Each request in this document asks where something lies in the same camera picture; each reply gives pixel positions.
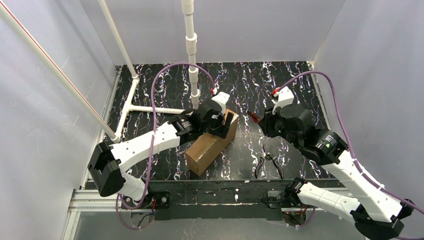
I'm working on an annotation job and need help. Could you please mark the brown cardboard express box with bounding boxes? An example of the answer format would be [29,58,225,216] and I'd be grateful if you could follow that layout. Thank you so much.
[184,109,239,176]

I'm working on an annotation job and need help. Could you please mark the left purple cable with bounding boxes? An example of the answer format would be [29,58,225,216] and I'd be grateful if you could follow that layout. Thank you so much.
[115,62,218,231]

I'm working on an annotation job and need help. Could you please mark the red black utility knife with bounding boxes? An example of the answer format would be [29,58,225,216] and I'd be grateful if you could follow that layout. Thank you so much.
[247,110,261,123]

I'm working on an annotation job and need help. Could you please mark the purple cable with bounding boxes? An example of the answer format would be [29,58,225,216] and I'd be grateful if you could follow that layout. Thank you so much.
[274,70,424,240]
[115,62,218,231]

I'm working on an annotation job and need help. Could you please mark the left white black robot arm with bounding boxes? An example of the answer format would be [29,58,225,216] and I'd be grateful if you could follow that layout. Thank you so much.
[87,92,234,201]

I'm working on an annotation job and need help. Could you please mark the black grey wire stripper pliers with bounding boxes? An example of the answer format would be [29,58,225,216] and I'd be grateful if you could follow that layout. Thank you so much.
[254,144,285,180]

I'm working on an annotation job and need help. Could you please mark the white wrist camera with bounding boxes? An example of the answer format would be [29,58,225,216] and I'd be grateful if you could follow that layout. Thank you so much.
[211,87,230,112]
[271,86,294,115]

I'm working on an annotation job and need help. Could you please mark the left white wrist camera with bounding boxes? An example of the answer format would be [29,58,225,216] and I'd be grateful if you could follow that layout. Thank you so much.
[211,87,230,112]

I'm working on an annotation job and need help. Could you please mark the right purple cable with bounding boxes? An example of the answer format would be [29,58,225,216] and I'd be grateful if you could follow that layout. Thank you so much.
[274,70,424,240]

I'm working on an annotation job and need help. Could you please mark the white PVC pipe frame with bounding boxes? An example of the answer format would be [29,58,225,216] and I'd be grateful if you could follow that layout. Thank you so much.
[0,0,200,143]

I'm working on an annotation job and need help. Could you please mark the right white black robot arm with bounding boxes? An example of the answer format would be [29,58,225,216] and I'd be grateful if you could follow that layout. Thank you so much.
[251,103,413,240]

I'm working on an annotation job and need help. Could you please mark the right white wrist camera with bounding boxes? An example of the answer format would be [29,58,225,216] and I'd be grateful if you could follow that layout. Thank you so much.
[271,86,294,115]

